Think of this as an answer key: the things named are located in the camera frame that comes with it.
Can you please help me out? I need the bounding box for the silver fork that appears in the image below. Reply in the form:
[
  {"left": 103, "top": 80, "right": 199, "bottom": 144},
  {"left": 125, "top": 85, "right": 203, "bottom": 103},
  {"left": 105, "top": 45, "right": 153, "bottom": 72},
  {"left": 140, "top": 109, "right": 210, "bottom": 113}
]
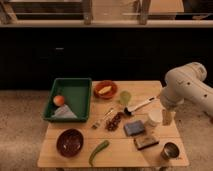
[{"left": 91, "top": 108, "right": 114, "bottom": 129}]

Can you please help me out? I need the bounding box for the green plastic tray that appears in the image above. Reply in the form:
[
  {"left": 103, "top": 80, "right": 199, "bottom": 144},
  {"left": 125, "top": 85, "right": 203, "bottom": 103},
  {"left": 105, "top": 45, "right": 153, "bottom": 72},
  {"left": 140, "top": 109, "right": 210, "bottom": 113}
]
[{"left": 43, "top": 78, "right": 92, "bottom": 122}]

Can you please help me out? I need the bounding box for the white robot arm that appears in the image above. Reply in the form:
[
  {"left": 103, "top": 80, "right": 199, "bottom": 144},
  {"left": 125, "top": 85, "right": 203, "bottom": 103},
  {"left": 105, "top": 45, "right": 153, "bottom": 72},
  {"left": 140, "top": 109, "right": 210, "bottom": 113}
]
[{"left": 159, "top": 62, "right": 213, "bottom": 124}]

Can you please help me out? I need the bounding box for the metal cup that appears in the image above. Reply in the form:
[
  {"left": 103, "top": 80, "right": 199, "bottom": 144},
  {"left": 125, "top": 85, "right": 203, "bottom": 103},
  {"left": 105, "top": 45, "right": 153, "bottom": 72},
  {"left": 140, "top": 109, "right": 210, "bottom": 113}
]
[{"left": 161, "top": 142, "right": 180, "bottom": 160}]

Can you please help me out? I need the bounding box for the orange bowl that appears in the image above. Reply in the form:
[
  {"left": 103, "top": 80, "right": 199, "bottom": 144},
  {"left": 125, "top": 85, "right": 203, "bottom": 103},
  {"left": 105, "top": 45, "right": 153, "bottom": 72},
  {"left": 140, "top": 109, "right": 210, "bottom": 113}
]
[{"left": 94, "top": 80, "right": 117, "bottom": 99}]

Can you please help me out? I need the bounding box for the dark purple bowl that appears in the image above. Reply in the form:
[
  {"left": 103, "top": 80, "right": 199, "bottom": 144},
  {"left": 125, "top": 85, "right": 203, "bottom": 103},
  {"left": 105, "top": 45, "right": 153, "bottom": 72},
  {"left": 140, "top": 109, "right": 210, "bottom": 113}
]
[{"left": 56, "top": 129, "right": 84, "bottom": 158}]

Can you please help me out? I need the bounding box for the yellow food in bowl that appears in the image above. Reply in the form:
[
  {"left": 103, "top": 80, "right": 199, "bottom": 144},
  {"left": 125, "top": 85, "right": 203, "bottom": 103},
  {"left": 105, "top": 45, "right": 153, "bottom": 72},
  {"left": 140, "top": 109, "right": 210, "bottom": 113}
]
[{"left": 98, "top": 86, "right": 112, "bottom": 94}]

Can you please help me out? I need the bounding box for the blue sponge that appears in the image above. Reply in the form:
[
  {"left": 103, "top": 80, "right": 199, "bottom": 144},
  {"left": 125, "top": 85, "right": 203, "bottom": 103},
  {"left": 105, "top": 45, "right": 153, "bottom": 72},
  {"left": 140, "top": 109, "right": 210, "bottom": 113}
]
[{"left": 124, "top": 120, "right": 145, "bottom": 136}]

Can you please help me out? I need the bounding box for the white handled brush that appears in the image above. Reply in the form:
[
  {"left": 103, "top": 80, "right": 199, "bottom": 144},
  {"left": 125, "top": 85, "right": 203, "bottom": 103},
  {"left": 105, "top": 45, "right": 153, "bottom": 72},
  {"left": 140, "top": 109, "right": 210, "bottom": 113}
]
[{"left": 124, "top": 97, "right": 155, "bottom": 116}]

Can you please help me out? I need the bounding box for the red apple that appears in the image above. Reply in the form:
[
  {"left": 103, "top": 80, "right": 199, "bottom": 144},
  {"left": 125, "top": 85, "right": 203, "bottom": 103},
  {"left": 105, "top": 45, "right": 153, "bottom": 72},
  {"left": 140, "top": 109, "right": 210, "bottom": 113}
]
[{"left": 53, "top": 95, "right": 65, "bottom": 107}]

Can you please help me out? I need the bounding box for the brown scrub sponge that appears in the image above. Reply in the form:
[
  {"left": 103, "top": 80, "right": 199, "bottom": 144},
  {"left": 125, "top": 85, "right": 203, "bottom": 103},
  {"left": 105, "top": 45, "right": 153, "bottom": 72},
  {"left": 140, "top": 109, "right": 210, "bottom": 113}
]
[{"left": 134, "top": 135, "right": 159, "bottom": 150}]

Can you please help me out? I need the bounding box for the white cup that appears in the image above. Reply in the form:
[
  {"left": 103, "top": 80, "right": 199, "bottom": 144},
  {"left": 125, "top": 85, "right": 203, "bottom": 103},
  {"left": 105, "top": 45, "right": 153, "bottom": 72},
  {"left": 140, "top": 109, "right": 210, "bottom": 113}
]
[{"left": 148, "top": 109, "right": 163, "bottom": 127}]

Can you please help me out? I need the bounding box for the wooden table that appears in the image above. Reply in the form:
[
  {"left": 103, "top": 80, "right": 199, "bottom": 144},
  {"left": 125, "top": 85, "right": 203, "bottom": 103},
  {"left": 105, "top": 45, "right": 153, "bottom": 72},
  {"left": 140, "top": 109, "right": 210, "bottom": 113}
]
[{"left": 38, "top": 84, "right": 189, "bottom": 168}]

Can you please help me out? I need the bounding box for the green chili pepper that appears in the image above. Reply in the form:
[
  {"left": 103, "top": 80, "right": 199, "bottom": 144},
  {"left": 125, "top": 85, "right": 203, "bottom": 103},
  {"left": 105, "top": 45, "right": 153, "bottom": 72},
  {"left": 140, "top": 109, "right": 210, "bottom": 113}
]
[{"left": 88, "top": 140, "right": 110, "bottom": 167}]

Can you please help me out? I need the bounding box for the grey folded cloth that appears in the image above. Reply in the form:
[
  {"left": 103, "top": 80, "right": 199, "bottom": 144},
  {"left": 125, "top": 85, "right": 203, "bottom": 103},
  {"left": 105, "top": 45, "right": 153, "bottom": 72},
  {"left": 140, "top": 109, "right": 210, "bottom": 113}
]
[{"left": 53, "top": 104, "right": 76, "bottom": 118}]

